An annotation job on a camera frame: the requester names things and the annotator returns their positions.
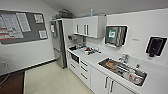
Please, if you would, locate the small wall label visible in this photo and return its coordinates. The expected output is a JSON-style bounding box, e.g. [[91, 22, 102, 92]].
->
[[132, 38, 140, 42]]

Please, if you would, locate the white drawer stack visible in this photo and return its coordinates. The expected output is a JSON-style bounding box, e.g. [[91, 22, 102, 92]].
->
[[78, 57, 93, 88]]

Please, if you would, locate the stainless steel refrigerator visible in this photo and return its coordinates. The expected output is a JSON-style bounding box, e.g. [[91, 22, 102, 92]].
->
[[50, 18, 70, 70]]

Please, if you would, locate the grey wall bulletin board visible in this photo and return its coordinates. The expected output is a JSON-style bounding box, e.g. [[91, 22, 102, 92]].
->
[[0, 9, 49, 46]]

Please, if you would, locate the grey dish drying rack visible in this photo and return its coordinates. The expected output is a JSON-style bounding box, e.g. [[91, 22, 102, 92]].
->
[[77, 46, 101, 56]]

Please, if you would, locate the black soap dispenser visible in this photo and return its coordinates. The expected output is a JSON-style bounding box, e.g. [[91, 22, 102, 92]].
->
[[144, 36, 168, 59]]

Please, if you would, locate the white low wall outlet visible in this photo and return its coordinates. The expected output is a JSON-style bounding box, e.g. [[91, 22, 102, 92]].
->
[[2, 61, 10, 67]]

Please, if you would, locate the white two-door base cabinet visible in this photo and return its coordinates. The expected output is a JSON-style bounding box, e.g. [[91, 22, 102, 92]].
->
[[89, 65, 136, 94]]

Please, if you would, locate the stainless steel sink basin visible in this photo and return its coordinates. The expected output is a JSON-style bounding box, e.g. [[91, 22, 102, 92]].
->
[[97, 56, 149, 87]]

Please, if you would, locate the brown food container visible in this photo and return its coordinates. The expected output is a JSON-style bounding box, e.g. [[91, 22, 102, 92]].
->
[[105, 60, 118, 70]]

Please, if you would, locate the blue bottle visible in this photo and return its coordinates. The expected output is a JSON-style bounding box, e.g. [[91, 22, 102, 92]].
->
[[90, 8, 95, 18]]

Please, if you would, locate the white wall cabinet wide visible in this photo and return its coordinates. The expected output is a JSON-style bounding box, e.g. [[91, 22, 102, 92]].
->
[[72, 15, 108, 39]]

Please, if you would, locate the dark basket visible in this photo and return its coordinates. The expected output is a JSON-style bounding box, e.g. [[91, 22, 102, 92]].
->
[[57, 8, 75, 20]]

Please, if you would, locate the white wide drawer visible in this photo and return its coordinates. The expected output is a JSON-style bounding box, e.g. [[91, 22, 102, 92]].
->
[[67, 59, 81, 77]]

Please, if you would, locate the chrome sink faucet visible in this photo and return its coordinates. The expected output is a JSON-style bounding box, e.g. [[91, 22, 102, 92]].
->
[[118, 53, 131, 65]]

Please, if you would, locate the white mug red print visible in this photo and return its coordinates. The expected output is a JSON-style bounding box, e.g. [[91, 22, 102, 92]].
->
[[127, 71, 138, 82]]

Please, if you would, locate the black built-in microwave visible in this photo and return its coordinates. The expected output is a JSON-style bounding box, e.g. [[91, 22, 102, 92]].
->
[[69, 52, 81, 65]]

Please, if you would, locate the grey paper towel dispenser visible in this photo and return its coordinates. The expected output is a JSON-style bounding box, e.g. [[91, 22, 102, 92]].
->
[[104, 24, 129, 48]]

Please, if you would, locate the white paper sheet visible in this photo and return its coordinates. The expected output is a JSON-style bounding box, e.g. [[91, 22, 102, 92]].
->
[[37, 29, 49, 40], [33, 13, 45, 25], [15, 12, 32, 34]]

